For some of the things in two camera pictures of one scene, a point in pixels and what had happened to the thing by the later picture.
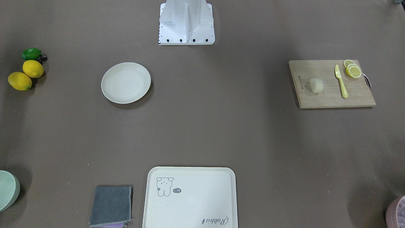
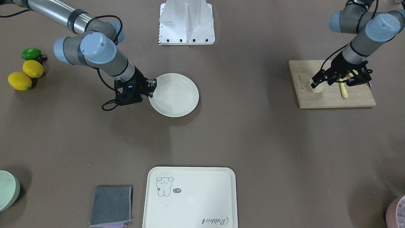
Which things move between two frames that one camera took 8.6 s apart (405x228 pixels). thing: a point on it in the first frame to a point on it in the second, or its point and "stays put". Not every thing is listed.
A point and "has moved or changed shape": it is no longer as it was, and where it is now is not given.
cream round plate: x=125 y=82 has moved or changed shape
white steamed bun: x=316 y=85 stays put
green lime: x=31 y=53 stays put
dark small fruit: x=43 y=58 stays put
